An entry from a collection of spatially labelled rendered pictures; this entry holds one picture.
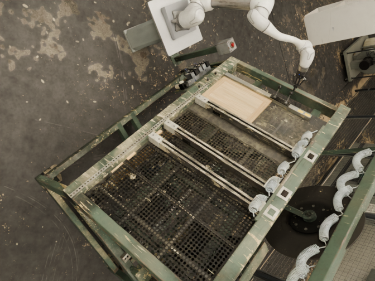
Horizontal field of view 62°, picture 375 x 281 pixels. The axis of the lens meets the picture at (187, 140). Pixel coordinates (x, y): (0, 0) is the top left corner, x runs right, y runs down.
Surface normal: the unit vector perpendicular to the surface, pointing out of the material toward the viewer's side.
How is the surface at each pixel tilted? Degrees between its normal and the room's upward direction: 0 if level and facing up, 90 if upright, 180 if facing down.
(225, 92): 55
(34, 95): 0
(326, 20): 90
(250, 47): 0
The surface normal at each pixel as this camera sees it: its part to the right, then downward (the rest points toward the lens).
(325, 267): -0.42, -0.81
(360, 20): -0.67, 0.51
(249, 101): 0.04, -0.64
